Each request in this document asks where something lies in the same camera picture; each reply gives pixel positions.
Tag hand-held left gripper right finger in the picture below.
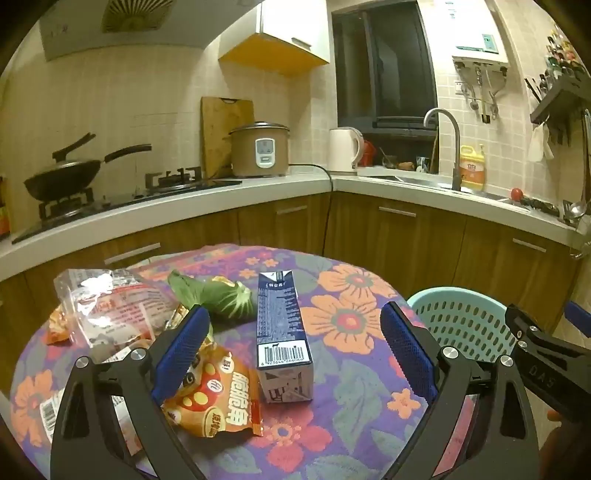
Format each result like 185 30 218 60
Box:
379 301 541 480

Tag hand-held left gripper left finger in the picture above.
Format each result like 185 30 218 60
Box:
50 305 213 480

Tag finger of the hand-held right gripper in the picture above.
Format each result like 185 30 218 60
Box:
566 301 591 337
505 303 591 425

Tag orange snack packet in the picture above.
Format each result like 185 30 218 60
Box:
159 335 265 438

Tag light blue plastic basket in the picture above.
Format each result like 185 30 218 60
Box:
406 287 525 370

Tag green leafy vegetable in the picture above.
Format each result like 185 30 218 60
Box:
167 271 256 324

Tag person's right hand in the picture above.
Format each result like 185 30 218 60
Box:
539 410 590 480

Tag floral tablecloth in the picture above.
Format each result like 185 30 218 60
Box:
9 244 432 480

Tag clear plastic bag red print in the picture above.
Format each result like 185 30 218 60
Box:
53 268 185 363

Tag blue and white carton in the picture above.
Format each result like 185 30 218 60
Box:
255 271 315 403

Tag metal ladle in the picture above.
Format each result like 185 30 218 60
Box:
568 108 591 220

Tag wooden base cabinets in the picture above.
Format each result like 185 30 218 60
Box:
0 191 583 333

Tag white barcode wrapper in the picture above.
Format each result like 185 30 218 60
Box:
39 390 144 467

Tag black gas stove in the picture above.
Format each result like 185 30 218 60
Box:
11 166 243 244

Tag white kitchen counter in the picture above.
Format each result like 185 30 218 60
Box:
0 164 591 282

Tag metal sink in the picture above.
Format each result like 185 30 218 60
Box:
365 174 509 200

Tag white hanging cloth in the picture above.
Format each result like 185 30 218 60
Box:
527 124 552 162

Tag yellow detergent bottle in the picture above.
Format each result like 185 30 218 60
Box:
459 144 487 193

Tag metal faucet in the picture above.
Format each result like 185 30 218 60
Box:
423 108 463 191

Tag beige rice cooker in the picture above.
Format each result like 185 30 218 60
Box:
228 121 291 178

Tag white electric kettle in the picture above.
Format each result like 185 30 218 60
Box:
329 127 365 176

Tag black wok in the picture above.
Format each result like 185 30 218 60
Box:
24 133 153 202

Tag wooden cutting board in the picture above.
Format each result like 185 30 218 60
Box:
200 96 256 180

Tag dark sauce bottle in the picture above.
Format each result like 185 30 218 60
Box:
0 175 12 238

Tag water heater pipes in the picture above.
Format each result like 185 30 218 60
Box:
455 62 508 124

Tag dark window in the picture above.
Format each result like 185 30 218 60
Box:
331 0 438 130

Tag white water heater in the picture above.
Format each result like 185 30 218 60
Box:
418 0 509 70

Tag range hood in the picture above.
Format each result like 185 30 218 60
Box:
39 0 262 63

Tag black power cord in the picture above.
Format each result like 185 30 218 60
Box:
288 164 334 252

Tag black wall utensil rack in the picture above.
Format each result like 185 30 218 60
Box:
524 28 591 144

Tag white wall cabinet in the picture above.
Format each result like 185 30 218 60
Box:
218 0 331 77

